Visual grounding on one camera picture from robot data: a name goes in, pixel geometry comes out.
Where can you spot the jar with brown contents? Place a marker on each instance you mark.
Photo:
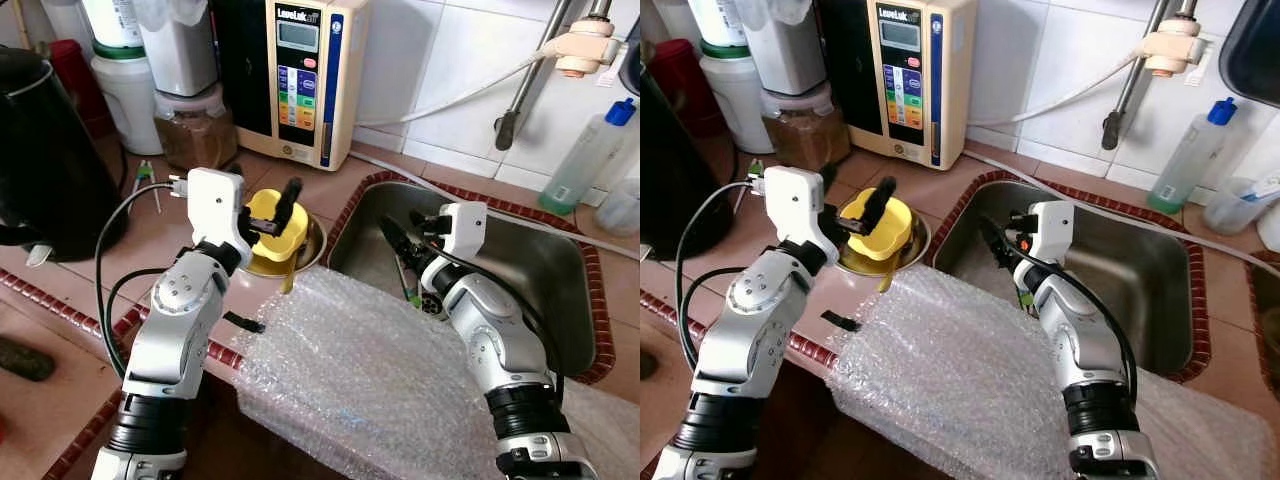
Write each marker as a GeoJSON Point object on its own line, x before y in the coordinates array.
{"type": "Point", "coordinates": [195, 140]}
{"type": "Point", "coordinates": [800, 140]}

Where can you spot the stainless steel sink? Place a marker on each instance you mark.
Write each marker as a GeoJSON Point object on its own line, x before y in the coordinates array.
{"type": "Point", "coordinates": [530, 270]}
{"type": "Point", "coordinates": [1130, 270]}

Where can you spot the black electric kettle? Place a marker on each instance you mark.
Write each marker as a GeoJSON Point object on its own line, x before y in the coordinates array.
{"type": "Point", "coordinates": [50, 160]}
{"type": "Point", "coordinates": [680, 170]}

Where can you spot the clear plastic container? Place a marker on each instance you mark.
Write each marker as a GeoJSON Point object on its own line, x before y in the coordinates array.
{"type": "Point", "coordinates": [620, 210]}
{"type": "Point", "coordinates": [1235, 205]}

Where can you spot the white labelled container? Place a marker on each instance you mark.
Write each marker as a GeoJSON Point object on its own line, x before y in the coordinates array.
{"type": "Point", "coordinates": [718, 20]}
{"type": "Point", "coordinates": [110, 20]}

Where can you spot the black pan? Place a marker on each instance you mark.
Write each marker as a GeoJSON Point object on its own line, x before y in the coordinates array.
{"type": "Point", "coordinates": [632, 70]}
{"type": "Point", "coordinates": [1255, 50]}

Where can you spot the grey plastic container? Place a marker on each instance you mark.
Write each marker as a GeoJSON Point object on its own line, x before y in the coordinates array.
{"type": "Point", "coordinates": [180, 55]}
{"type": "Point", "coordinates": [785, 55]}

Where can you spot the white jar with green lid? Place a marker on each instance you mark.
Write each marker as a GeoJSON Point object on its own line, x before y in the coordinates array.
{"type": "Point", "coordinates": [735, 100]}
{"type": "Point", "coordinates": [125, 105]}

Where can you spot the green tipped utensil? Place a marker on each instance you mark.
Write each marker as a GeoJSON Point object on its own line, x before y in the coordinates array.
{"type": "Point", "coordinates": [1022, 300]}
{"type": "Point", "coordinates": [411, 295]}

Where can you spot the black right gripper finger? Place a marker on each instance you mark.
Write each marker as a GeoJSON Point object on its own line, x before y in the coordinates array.
{"type": "Point", "coordinates": [993, 233]}
{"type": "Point", "coordinates": [1009, 260]}
{"type": "Point", "coordinates": [407, 256]}
{"type": "Point", "coordinates": [393, 231]}

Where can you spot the cream faucet diverter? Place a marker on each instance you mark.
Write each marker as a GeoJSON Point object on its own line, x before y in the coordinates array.
{"type": "Point", "coordinates": [585, 45]}
{"type": "Point", "coordinates": [1178, 45]}

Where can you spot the yellow plastic cup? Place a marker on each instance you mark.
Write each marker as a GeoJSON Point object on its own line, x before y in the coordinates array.
{"type": "Point", "coordinates": [890, 240]}
{"type": "Point", "coordinates": [290, 245]}

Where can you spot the red plastic container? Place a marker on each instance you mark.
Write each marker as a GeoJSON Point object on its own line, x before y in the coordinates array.
{"type": "Point", "coordinates": [75, 85]}
{"type": "Point", "coordinates": [690, 80]}

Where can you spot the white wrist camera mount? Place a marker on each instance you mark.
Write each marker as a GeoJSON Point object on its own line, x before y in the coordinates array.
{"type": "Point", "coordinates": [800, 205]}
{"type": "Point", "coordinates": [1052, 228]}
{"type": "Point", "coordinates": [215, 205]}
{"type": "Point", "coordinates": [468, 228]}

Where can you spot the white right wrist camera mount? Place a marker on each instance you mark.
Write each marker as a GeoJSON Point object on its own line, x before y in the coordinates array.
{"type": "Point", "coordinates": [468, 228]}
{"type": "Point", "coordinates": [1052, 228]}

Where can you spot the dark oblong object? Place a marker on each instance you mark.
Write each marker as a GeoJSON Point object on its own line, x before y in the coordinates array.
{"type": "Point", "coordinates": [25, 358]}
{"type": "Point", "coordinates": [648, 364]}

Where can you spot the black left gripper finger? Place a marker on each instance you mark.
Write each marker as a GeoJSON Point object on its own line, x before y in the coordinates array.
{"type": "Point", "coordinates": [878, 205]}
{"type": "Point", "coordinates": [858, 228]}
{"type": "Point", "coordinates": [288, 198]}
{"type": "Point", "coordinates": [268, 231]}

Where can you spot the clear bottle with blue cap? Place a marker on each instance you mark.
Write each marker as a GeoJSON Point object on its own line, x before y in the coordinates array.
{"type": "Point", "coordinates": [1190, 160]}
{"type": "Point", "coordinates": [585, 165]}

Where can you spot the cream and black water ionizer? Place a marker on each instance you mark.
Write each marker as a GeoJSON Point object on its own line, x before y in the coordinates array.
{"type": "Point", "coordinates": [905, 80]}
{"type": "Point", "coordinates": [300, 80]}

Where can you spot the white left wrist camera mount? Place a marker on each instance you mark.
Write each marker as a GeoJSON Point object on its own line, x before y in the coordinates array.
{"type": "Point", "coordinates": [215, 205]}
{"type": "Point", "coordinates": [800, 205]}

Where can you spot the clear bubble wrap sheet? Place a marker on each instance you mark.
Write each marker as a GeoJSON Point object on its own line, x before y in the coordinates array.
{"type": "Point", "coordinates": [950, 370]}
{"type": "Point", "coordinates": [370, 370]}

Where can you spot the round metal bowl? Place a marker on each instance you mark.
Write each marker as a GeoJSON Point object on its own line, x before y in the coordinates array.
{"type": "Point", "coordinates": [915, 250]}
{"type": "Point", "coordinates": [312, 250]}

